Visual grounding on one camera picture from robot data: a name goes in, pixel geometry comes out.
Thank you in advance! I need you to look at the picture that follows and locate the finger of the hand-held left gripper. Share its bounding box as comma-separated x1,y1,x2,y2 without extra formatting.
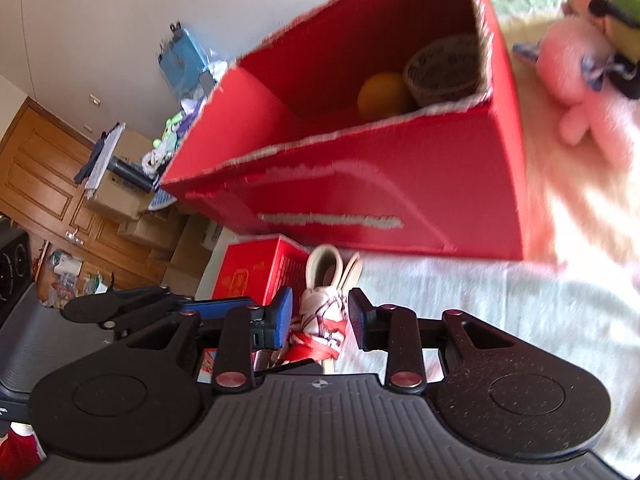
62,285,178,333
179,297,256,325

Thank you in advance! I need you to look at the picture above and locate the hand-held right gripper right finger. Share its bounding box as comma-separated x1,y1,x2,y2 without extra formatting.
348,288,518,394

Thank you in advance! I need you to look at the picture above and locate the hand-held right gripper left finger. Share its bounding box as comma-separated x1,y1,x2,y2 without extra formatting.
120,286,294,394

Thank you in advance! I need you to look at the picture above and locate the beige shoe with patterned cloth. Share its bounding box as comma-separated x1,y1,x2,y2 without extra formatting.
270,244,362,376

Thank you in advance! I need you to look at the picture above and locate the small red gift box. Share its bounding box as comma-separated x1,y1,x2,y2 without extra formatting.
197,235,311,376

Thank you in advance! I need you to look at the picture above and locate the large red cardboard box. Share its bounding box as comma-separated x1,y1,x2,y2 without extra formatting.
160,0,526,261

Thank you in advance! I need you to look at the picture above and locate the brown gourd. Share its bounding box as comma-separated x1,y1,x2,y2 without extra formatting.
357,72,416,122

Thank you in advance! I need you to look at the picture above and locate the printed tape roll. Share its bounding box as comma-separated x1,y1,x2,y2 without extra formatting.
403,34,488,108

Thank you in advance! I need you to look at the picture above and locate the pile of plastic bags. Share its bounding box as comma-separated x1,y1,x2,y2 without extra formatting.
37,245,108,306

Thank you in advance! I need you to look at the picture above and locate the black speaker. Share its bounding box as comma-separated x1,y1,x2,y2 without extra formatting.
0,215,33,321

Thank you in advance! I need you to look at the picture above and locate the red cloth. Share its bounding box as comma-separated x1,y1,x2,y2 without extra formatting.
0,422,46,480

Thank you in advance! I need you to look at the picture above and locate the blue checked towel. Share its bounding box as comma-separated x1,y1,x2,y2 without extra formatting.
147,190,178,211

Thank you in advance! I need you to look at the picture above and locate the dark cylinder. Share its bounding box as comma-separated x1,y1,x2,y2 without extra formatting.
107,156,156,193

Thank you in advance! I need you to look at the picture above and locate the printed bear blanket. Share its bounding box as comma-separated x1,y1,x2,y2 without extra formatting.
195,0,640,466

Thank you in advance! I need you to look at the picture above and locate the wooden door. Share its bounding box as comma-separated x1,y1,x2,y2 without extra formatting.
0,97,171,291

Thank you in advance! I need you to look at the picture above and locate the white and blue folder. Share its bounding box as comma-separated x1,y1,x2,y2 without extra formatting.
75,122,126,201

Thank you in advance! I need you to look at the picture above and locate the green frog toy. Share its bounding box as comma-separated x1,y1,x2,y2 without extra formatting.
152,115,183,148

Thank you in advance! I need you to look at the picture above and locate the purple toy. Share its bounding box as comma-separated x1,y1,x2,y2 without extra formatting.
177,97,206,131

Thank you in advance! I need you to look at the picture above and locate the blue paper bag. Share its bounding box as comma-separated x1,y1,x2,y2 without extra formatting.
159,22,216,96

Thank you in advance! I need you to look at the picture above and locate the pink plush toy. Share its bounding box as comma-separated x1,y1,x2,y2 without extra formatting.
512,15,640,166

